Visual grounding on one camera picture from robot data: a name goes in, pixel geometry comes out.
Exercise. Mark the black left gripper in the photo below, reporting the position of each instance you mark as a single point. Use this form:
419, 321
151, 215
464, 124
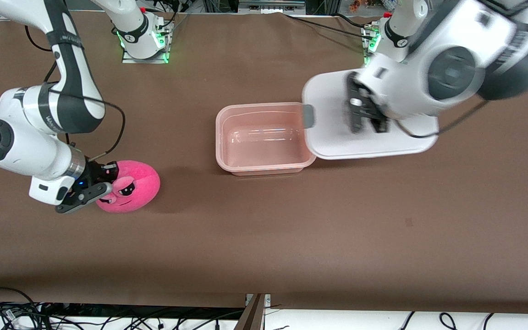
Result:
376, 120

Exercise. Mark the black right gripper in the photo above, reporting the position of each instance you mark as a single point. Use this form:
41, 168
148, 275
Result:
93, 173

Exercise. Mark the pink plush toy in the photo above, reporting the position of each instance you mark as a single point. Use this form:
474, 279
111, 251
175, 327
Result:
142, 188

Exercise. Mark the white box lid grey latches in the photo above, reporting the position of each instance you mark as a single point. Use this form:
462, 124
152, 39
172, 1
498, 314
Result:
332, 137

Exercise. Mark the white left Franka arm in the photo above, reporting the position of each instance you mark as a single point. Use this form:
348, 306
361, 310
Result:
452, 73

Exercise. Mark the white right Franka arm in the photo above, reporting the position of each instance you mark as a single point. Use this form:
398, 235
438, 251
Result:
21, 142

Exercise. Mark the translucent plastic storage box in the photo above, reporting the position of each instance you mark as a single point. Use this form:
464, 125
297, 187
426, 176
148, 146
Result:
264, 146

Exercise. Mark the colourful background clutter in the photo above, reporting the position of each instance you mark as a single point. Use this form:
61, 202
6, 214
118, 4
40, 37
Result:
369, 4

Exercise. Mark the brown table cover sheet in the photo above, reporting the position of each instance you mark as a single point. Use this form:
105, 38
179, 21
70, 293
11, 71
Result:
291, 238

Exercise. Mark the white shelf board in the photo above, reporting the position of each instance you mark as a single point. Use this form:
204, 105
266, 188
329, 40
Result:
337, 321

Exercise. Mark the metal table edge bracket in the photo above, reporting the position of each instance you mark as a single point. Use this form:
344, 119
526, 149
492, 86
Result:
266, 300

